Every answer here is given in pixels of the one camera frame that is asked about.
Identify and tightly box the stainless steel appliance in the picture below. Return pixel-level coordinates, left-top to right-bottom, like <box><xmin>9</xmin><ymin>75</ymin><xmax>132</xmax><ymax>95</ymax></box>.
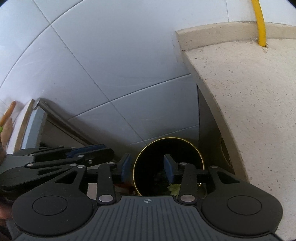
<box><xmin>14</xmin><ymin>98</ymin><xmax>93</xmax><ymax>154</ymax></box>

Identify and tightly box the yellow pipe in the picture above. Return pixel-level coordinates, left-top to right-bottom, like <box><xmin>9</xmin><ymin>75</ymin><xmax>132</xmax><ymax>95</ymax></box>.
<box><xmin>251</xmin><ymin>0</ymin><xmax>267</xmax><ymax>47</ymax></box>

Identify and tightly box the person's left hand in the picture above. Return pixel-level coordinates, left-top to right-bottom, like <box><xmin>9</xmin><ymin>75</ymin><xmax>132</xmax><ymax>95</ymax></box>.
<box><xmin>0</xmin><ymin>100</ymin><xmax>17</xmax><ymax>160</ymax></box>

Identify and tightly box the green vegetable leaf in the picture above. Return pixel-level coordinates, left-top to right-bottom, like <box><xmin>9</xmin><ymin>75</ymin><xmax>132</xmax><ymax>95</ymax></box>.
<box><xmin>167</xmin><ymin>184</ymin><xmax>181</xmax><ymax>197</ymax></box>

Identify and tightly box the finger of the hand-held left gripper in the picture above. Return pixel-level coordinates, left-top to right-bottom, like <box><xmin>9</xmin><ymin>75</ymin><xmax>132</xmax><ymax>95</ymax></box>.
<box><xmin>26</xmin><ymin>148</ymin><xmax>115</xmax><ymax>169</ymax></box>
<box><xmin>13</xmin><ymin>144</ymin><xmax>107</xmax><ymax>161</ymax></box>

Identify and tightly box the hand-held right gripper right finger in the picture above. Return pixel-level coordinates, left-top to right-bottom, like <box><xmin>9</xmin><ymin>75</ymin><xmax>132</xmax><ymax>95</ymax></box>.
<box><xmin>163</xmin><ymin>154</ymin><xmax>250</xmax><ymax>206</ymax></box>

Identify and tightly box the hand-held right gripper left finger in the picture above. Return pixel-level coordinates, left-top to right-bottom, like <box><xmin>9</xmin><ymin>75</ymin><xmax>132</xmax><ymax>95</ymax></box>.
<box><xmin>50</xmin><ymin>153</ymin><xmax>132</xmax><ymax>206</ymax></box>

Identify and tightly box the black trash bin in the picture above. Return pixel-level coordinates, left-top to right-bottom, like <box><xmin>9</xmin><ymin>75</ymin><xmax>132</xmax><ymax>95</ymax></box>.
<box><xmin>132</xmin><ymin>137</ymin><xmax>205</xmax><ymax>197</ymax></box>

